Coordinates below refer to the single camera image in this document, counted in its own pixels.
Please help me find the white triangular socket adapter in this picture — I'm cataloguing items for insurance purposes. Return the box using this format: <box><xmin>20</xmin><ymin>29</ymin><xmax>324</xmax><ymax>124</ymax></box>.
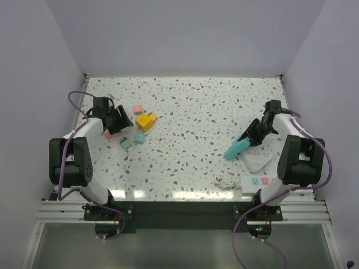
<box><xmin>240</xmin><ymin>147</ymin><xmax>273</xmax><ymax>174</ymax></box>

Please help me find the light blue plug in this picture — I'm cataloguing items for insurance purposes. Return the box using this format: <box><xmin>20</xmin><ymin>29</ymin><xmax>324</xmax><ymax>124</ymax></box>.
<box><xmin>134</xmin><ymin>133</ymin><xmax>145</xmax><ymax>144</ymax></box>

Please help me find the aluminium rail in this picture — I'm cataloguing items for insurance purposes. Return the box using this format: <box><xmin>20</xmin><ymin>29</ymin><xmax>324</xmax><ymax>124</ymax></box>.
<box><xmin>36</xmin><ymin>201</ymin><xmax>331</xmax><ymax>224</ymax></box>

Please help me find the purple cable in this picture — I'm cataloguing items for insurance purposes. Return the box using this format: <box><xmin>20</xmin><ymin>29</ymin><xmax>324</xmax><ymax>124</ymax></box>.
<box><xmin>230</xmin><ymin>108</ymin><xmax>334</xmax><ymax>269</ymax></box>
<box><xmin>57</xmin><ymin>91</ymin><xmax>126</xmax><ymax>242</ymax></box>

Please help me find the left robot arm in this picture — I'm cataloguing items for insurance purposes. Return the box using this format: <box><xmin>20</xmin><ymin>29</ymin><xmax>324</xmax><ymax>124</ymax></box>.
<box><xmin>49</xmin><ymin>97</ymin><xmax>134</xmax><ymax>220</ymax></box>

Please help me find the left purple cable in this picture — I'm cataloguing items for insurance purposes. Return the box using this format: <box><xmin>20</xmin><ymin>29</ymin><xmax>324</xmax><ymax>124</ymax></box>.
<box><xmin>57</xmin><ymin>91</ymin><xmax>126</xmax><ymax>242</ymax></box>

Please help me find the white power strip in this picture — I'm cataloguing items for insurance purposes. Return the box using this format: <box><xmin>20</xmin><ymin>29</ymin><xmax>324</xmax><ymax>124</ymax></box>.
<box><xmin>214</xmin><ymin>175</ymin><xmax>277</xmax><ymax>196</ymax></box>

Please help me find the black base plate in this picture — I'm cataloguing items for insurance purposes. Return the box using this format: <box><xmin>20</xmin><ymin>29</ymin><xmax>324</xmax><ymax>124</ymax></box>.
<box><xmin>82</xmin><ymin>201</ymin><xmax>283</xmax><ymax>235</ymax></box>

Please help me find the green plug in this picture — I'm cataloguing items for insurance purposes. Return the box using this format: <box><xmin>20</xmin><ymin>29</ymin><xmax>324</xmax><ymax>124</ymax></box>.
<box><xmin>120</xmin><ymin>137</ymin><xmax>132</xmax><ymax>151</ymax></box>

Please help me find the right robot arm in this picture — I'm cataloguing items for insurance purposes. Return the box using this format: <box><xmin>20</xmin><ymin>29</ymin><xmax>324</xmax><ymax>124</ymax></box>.
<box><xmin>234</xmin><ymin>100</ymin><xmax>329</xmax><ymax>220</ymax></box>

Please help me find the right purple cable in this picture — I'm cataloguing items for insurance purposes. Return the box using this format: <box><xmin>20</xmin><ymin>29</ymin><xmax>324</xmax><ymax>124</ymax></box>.
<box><xmin>230</xmin><ymin>108</ymin><xmax>334</xmax><ymax>269</ymax></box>

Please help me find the teal triangular socket adapter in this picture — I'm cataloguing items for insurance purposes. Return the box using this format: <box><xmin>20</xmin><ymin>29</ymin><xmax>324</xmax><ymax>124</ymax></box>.
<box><xmin>224</xmin><ymin>138</ymin><xmax>250</xmax><ymax>160</ymax></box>

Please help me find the yellow plug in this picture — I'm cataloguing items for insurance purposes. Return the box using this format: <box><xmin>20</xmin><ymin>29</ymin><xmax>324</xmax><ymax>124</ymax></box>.
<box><xmin>148</xmin><ymin>112</ymin><xmax>158</xmax><ymax>122</ymax></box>

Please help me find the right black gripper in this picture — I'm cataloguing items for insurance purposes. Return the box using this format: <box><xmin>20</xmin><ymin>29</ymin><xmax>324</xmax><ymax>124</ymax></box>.
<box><xmin>238</xmin><ymin>118</ymin><xmax>275</xmax><ymax>147</ymax></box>

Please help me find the salmon pink plug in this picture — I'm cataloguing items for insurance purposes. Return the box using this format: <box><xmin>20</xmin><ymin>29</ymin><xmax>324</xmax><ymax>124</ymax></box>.
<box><xmin>134</xmin><ymin>105</ymin><xmax>143</xmax><ymax>115</ymax></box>

